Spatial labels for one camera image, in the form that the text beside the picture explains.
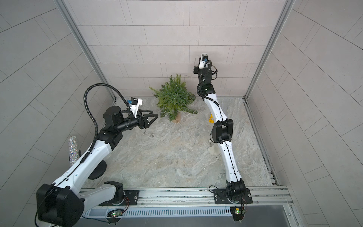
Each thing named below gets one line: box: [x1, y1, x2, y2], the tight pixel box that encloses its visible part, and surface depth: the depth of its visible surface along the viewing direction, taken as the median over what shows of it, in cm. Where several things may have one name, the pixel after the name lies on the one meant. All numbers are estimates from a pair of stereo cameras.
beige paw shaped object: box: [207, 141, 222, 156], surface depth 87 cm
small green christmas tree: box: [148, 73, 199, 123], surface depth 82 cm
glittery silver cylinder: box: [68, 136, 80, 168], surface depth 66 cm
